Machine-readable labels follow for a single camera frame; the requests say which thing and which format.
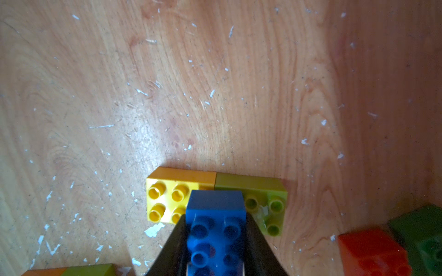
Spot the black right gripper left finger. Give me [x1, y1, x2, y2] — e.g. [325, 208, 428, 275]
[145, 215, 188, 276]

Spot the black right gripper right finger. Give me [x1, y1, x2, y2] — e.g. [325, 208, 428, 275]
[244, 213, 288, 276]

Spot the blue lego brick back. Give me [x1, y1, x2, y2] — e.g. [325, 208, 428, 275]
[185, 190, 246, 276]

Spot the lime green lego brick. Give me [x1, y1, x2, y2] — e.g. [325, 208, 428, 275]
[215, 172, 288, 237]

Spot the small lime lego brick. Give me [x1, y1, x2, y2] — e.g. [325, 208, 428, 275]
[61, 264, 116, 276]

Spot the yellow lego brick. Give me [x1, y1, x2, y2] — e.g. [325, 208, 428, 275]
[146, 167, 216, 224]

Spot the orange lego brick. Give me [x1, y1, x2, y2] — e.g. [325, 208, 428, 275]
[22, 267, 67, 276]

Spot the red lego brick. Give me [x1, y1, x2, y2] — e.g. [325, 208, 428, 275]
[338, 228, 412, 276]

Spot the dark green lego brick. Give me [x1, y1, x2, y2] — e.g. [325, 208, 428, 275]
[388, 205, 442, 276]

